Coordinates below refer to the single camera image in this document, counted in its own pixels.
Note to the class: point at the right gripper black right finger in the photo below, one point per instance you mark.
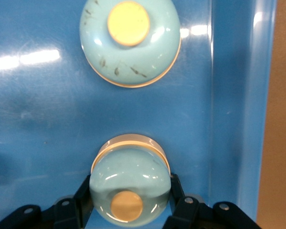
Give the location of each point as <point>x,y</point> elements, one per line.
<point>188,214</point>

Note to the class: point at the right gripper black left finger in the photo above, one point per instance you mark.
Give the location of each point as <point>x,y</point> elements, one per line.
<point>69,212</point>

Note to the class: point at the light blue call bell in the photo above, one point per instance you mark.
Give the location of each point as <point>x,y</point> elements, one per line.
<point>129,171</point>
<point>133,59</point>

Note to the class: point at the blue plastic tray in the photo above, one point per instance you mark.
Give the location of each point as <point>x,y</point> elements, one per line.
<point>38,107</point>

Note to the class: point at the brown table cover mat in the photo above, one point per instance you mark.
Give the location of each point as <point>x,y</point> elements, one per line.
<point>283,95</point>

